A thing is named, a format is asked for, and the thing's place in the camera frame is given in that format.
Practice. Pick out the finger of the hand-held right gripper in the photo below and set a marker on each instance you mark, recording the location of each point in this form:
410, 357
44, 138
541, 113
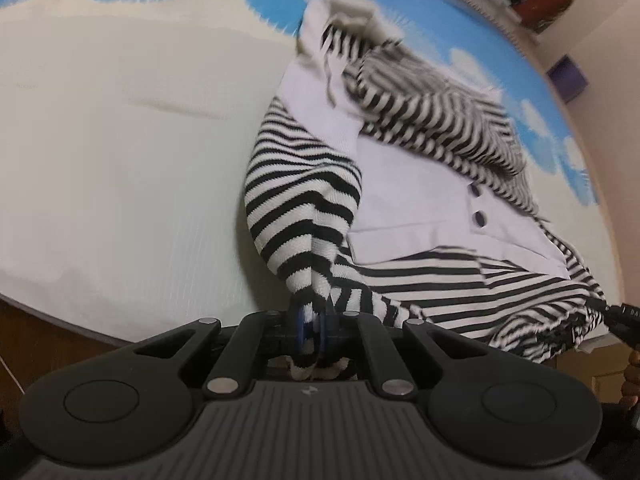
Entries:
622, 317

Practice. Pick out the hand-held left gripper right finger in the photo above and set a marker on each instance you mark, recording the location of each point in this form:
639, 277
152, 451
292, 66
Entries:
330, 332

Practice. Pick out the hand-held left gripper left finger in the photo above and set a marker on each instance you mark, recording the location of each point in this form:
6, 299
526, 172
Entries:
300, 332

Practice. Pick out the striped white hooded top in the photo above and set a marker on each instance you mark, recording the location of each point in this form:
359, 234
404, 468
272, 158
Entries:
410, 195

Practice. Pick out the blue and cream bed sheet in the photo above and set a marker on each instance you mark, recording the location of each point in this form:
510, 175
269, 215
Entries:
125, 160

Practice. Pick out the purple box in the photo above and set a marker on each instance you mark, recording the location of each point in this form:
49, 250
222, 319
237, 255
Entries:
567, 77

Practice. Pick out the red bag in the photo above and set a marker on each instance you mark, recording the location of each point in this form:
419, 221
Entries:
542, 2

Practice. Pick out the wooden bed frame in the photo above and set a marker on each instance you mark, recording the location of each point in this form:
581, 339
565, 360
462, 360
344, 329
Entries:
40, 340

